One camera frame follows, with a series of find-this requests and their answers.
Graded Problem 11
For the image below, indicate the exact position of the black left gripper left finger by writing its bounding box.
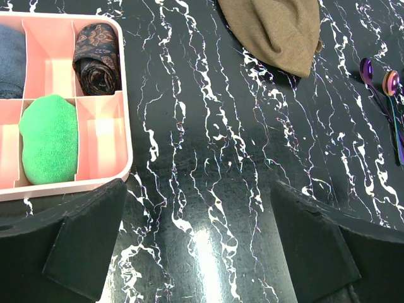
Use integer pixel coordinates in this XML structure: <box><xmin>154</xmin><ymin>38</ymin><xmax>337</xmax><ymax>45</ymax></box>
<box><xmin>1</xmin><ymin>179</ymin><xmax>127</xmax><ymax>302</ymax></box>

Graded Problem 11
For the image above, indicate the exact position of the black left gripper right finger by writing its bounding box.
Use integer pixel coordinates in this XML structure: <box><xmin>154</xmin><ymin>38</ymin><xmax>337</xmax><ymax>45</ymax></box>
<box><xmin>270</xmin><ymin>181</ymin><xmax>403</xmax><ymax>302</ymax></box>

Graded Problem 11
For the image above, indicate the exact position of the purple iridescent spoon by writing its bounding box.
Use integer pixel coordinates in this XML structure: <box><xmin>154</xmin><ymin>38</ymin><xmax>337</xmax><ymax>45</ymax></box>
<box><xmin>359</xmin><ymin>57</ymin><xmax>403</xmax><ymax>145</ymax></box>

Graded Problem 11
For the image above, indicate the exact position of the brown fabric napkin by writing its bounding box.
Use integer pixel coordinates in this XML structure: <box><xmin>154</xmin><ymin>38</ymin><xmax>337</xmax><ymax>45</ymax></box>
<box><xmin>218</xmin><ymin>0</ymin><xmax>320</xmax><ymax>78</ymax></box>

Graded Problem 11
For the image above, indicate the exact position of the green rolled cloth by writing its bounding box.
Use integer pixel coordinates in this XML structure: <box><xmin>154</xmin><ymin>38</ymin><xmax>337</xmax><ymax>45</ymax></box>
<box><xmin>19</xmin><ymin>95</ymin><xmax>78</xmax><ymax>185</ymax></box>

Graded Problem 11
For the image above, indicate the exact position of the pink divided organizer tray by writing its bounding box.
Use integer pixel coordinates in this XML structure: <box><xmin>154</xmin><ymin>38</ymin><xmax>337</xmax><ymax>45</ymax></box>
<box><xmin>1</xmin><ymin>11</ymin><xmax>133</xmax><ymax>201</ymax></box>

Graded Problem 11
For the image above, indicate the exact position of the dark paisley rolled cloth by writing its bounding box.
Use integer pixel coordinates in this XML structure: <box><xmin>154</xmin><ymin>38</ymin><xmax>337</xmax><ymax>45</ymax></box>
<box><xmin>73</xmin><ymin>23</ymin><xmax>122</xmax><ymax>96</ymax></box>

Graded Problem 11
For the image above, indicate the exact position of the grey-blue rolled cloth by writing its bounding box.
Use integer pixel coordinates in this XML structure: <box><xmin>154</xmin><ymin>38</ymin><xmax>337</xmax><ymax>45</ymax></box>
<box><xmin>1</xmin><ymin>25</ymin><xmax>26</xmax><ymax>99</ymax></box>

